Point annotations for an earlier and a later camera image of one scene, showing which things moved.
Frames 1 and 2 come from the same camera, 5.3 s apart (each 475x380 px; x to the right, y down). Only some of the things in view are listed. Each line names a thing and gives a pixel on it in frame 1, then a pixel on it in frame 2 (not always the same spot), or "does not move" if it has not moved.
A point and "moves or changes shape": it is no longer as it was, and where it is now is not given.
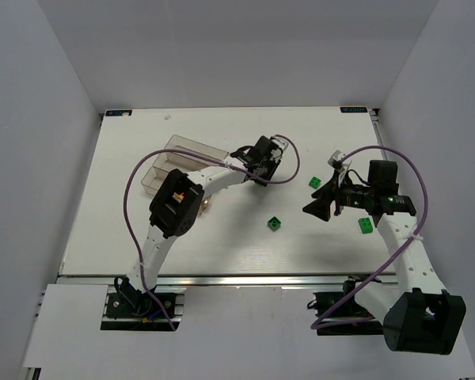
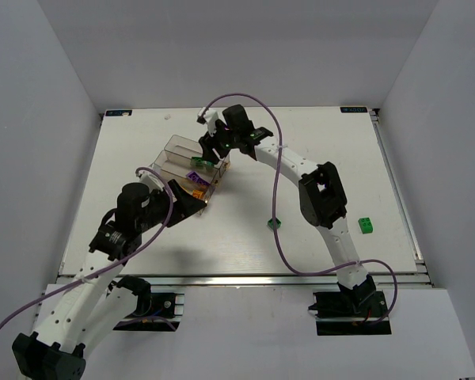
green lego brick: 274,223 does not move
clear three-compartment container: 184,161 does not move
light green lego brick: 366,225 does not move
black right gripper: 338,199 → 212,146
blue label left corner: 118,112 does not move
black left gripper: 262,170 → 176,204
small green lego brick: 314,183 moves or changes shape
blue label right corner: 353,109 does not move
